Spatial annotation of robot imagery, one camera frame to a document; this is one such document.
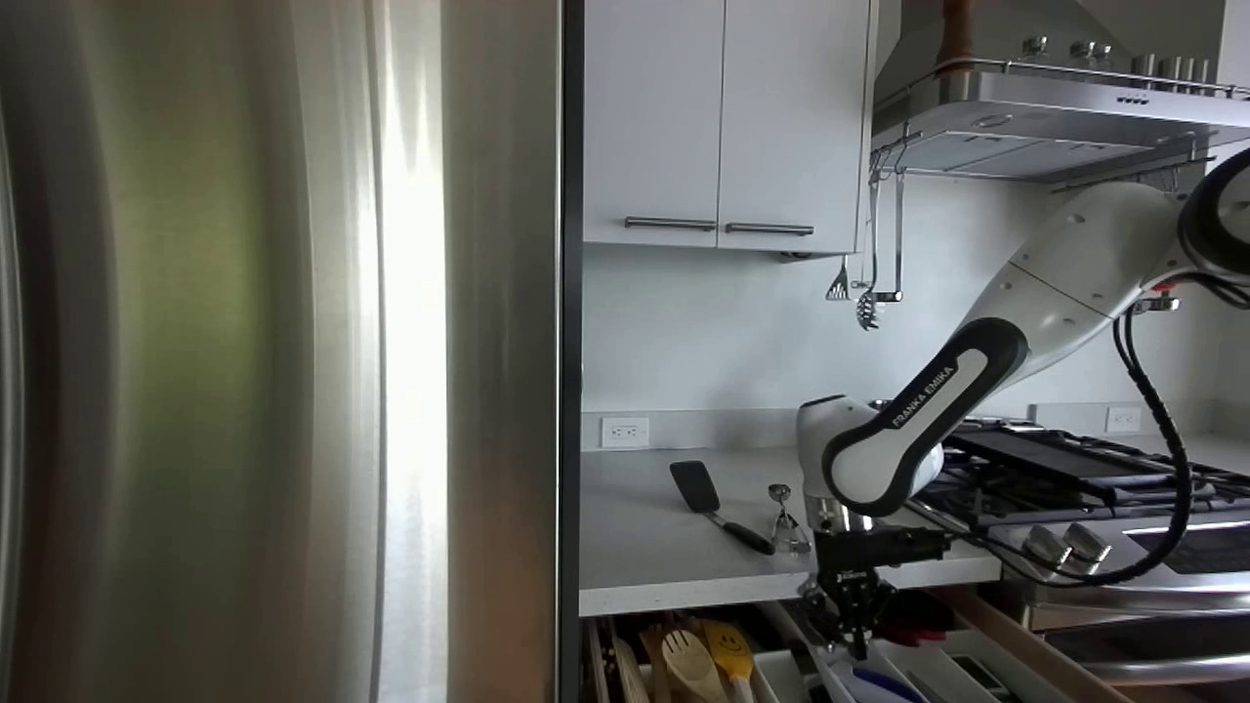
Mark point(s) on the stainless steel range hood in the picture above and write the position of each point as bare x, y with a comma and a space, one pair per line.
988, 105

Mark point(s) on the black stove griddle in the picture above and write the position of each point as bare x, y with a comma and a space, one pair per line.
1081, 460

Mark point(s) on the white wall outlet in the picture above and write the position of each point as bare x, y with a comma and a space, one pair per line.
621, 433
1121, 420

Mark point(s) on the thin wooden utensil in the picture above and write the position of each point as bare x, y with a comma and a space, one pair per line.
629, 671

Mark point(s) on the hanging metal ladle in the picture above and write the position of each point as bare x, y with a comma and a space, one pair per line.
870, 312

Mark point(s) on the yellow wooden spoon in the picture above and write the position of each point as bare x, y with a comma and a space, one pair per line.
729, 645

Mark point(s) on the black spatula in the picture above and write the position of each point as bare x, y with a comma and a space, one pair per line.
695, 487

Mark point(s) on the hanging metal utensil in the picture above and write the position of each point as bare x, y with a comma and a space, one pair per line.
837, 283

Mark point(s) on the metal stove knob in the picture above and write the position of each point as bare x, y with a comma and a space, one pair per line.
1044, 549
1086, 549

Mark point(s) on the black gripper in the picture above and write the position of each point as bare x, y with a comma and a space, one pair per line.
861, 553

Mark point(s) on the stainless steel gas stove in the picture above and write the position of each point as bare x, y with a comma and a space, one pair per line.
1147, 520

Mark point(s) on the white drawer organizer tray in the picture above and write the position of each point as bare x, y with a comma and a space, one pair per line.
938, 671

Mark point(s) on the pale wooden spoon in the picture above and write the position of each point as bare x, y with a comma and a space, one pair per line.
688, 664

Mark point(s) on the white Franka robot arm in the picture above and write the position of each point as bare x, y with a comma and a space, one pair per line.
1042, 297

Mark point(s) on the open wooden kitchen drawer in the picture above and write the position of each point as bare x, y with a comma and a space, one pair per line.
1016, 645

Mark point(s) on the stainless steel refrigerator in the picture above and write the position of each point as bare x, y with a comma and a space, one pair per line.
234, 366

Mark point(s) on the white cabinet door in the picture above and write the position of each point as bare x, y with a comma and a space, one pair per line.
796, 118
651, 118

